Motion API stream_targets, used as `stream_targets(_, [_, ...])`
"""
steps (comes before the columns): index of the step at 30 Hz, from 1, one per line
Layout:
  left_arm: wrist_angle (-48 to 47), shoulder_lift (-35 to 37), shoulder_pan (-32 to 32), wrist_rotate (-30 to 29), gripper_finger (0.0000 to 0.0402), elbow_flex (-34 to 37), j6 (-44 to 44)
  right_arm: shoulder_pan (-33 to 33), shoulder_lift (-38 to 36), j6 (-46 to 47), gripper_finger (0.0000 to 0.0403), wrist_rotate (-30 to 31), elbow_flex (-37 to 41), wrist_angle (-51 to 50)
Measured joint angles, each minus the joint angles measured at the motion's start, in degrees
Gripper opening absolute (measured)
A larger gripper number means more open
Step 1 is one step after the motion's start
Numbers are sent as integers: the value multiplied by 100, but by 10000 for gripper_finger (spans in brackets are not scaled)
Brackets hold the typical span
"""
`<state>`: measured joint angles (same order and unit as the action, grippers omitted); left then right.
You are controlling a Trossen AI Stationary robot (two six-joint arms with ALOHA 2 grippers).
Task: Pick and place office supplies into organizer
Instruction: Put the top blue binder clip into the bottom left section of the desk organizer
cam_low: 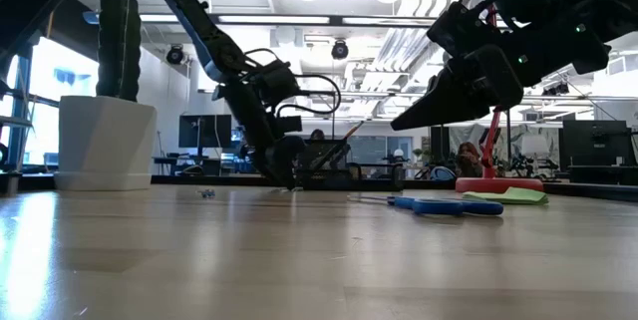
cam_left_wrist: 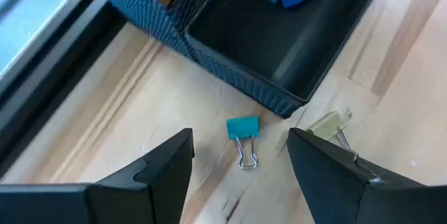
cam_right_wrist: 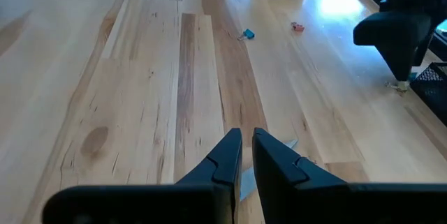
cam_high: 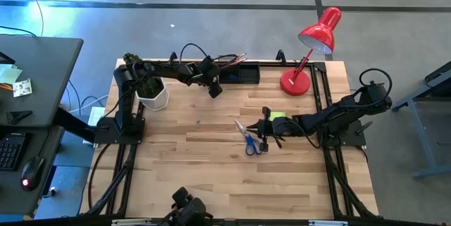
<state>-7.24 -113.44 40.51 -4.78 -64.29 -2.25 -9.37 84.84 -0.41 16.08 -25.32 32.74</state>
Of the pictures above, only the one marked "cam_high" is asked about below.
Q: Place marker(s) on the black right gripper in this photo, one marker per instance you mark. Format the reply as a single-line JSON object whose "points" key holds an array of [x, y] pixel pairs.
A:
{"points": [[278, 127]]}

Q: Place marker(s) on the white faceted plant pot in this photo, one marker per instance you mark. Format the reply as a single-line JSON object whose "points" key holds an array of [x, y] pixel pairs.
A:
{"points": [[155, 103]]}

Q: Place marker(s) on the green cactus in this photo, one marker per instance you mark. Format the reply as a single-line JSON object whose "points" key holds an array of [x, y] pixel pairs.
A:
{"points": [[153, 87]]}

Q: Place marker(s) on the black bulky object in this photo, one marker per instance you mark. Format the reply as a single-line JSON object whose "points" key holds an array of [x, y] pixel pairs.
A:
{"points": [[192, 208]]}

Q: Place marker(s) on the green sticky note pad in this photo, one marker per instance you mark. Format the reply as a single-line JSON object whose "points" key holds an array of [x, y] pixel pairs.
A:
{"points": [[279, 115]]}

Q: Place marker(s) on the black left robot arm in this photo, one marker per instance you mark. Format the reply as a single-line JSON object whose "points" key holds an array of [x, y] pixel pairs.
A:
{"points": [[165, 71]]}

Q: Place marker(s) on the pale green paper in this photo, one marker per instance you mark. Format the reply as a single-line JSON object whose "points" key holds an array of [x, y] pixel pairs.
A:
{"points": [[8, 74]]}

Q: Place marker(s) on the orange yellow pencil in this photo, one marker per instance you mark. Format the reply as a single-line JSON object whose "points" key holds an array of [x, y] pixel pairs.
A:
{"points": [[242, 59], [241, 56]]}

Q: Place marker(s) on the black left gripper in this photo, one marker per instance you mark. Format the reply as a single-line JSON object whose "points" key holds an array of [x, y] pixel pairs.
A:
{"points": [[211, 73]]}

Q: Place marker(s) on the table clamp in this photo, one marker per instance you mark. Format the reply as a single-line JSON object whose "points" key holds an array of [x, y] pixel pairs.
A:
{"points": [[280, 57], [173, 58]]}

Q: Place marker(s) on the black computer mouse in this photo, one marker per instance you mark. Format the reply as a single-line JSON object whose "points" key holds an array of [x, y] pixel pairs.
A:
{"points": [[31, 173]]}

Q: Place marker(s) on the white bracket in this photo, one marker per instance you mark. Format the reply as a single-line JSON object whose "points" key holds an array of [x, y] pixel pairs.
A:
{"points": [[130, 222], [327, 223]]}

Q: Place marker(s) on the red desk lamp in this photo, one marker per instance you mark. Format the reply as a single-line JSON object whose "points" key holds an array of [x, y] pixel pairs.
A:
{"points": [[294, 83]]}

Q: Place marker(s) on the printed white card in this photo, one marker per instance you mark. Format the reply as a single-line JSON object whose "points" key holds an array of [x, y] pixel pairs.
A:
{"points": [[22, 88]]}

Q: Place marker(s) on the black aluminium table frame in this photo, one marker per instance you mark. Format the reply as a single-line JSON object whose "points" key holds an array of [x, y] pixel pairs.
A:
{"points": [[267, 64]]}

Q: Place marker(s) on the grey metal stand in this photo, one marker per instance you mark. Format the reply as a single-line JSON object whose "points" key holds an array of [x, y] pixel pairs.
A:
{"points": [[421, 138]]}

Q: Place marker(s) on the white paper sheet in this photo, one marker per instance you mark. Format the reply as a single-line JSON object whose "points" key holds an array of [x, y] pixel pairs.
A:
{"points": [[96, 115]]}

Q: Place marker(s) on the black keyboard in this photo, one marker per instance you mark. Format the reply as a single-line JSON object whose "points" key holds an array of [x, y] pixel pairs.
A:
{"points": [[10, 152]]}

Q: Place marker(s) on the black mesh desk organizer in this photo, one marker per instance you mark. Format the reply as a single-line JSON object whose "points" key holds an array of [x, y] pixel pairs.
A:
{"points": [[250, 73]]}

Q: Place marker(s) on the black office desk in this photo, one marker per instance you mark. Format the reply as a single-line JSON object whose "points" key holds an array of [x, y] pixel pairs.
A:
{"points": [[42, 64]]}

